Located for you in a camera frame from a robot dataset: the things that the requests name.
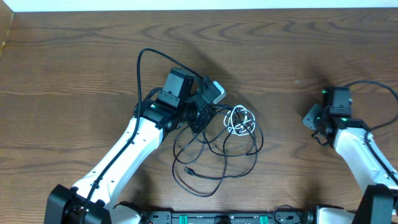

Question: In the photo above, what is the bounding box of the white usb cable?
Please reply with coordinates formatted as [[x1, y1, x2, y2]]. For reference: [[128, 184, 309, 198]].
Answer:
[[223, 105, 257, 137]]

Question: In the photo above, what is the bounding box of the long black usb cable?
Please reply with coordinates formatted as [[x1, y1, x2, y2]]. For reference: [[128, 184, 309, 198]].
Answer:
[[172, 104, 264, 198]]

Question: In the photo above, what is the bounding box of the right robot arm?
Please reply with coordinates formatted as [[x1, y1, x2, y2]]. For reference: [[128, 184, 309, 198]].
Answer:
[[302, 86, 397, 224]]

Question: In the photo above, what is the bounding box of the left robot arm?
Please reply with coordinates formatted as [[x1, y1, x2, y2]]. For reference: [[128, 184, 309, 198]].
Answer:
[[44, 67, 226, 223]]

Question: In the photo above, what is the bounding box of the right camera black cable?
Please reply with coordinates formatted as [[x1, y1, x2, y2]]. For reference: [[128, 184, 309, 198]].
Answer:
[[343, 80, 398, 187]]

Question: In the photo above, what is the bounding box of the camera black cable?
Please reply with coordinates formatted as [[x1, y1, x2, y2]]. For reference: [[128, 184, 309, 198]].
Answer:
[[79, 47, 205, 224], [343, 80, 398, 187]]

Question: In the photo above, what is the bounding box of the left camera black cable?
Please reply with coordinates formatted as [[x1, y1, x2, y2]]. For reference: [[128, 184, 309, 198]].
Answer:
[[79, 47, 205, 224]]

